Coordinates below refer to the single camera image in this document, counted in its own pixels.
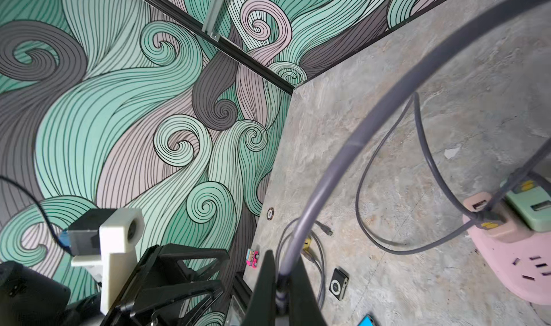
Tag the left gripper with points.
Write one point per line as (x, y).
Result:
(153, 295)

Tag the yellow charger adapter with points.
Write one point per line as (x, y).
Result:
(307, 243)

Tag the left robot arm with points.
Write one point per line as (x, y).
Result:
(29, 298)

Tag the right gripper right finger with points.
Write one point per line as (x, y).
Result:
(302, 307)

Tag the pink charger adapter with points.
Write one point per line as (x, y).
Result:
(501, 223)

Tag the green charger adapter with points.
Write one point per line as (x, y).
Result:
(531, 200)

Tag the blue mp3 player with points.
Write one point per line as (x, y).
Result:
(367, 320)

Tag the pink power strip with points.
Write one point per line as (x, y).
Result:
(523, 267)

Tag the aluminium rail back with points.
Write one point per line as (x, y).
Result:
(211, 17)

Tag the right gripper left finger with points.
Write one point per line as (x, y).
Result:
(262, 307)

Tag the pink toy car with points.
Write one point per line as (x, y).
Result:
(252, 258)

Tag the black mp3 player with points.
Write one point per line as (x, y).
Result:
(338, 283)

